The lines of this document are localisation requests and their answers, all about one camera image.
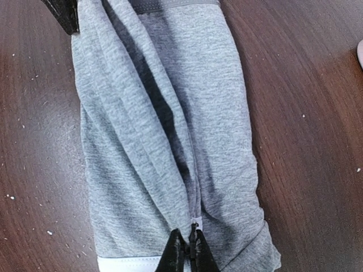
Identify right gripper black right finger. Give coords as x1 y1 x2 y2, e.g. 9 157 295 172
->
189 223 220 272

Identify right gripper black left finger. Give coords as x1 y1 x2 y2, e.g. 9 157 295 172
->
155 229 187 272

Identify grey boxer briefs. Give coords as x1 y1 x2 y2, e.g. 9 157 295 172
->
71 1 281 271

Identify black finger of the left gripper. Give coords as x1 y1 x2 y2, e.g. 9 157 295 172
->
42 0 79 35

